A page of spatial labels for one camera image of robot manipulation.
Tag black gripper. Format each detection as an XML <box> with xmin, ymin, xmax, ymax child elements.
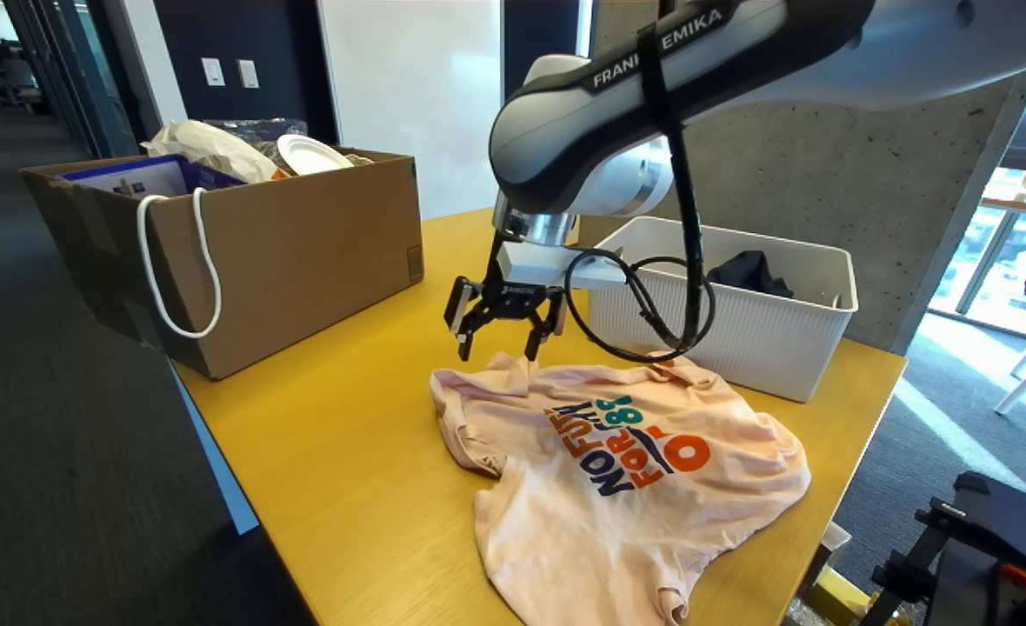
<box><xmin>441</xmin><ymin>264</ymin><xmax>569</xmax><ymax>365</ymax></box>

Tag pink printed t-shirt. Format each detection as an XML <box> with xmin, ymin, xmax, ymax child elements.
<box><xmin>425</xmin><ymin>352</ymin><xmax>814</xmax><ymax>626</ymax></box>

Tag brown cardboard box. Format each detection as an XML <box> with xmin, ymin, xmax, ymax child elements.
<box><xmin>18</xmin><ymin>145</ymin><xmax>428</xmax><ymax>381</ymax></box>

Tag white plate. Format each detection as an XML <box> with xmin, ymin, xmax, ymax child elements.
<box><xmin>272</xmin><ymin>127</ymin><xmax>360</xmax><ymax>179</ymax></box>

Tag black cloth item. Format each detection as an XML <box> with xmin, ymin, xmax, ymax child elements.
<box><xmin>705</xmin><ymin>247</ymin><xmax>797</xmax><ymax>298</ymax></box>

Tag white plastic bin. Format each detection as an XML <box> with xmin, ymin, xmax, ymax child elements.
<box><xmin>579</xmin><ymin>211</ymin><xmax>863</xmax><ymax>407</ymax></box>

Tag white cloth bag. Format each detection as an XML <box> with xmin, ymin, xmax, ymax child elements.
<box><xmin>138</xmin><ymin>119</ymin><xmax>284</xmax><ymax>189</ymax></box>

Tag purple flat box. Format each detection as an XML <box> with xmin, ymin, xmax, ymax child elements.
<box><xmin>58</xmin><ymin>152</ymin><xmax>244</xmax><ymax>203</ymax></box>

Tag black stand equipment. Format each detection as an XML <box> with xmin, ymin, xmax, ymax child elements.
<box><xmin>856</xmin><ymin>466</ymin><xmax>1026</xmax><ymax>626</ymax></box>

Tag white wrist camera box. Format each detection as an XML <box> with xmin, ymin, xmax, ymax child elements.
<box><xmin>494</xmin><ymin>237</ymin><xmax>596</xmax><ymax>291</ymax></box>

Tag black cable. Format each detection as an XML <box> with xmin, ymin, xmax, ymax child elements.
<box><xmin>562</xmin><ymin>125</ymin><xmax>720</xmax><ymax>365</ymax></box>

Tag white rope handle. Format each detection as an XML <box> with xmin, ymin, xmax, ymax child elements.
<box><xmin>136</xmin><ymin>183</ymin><xmax>225</xmax><ymax>345</ymax></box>

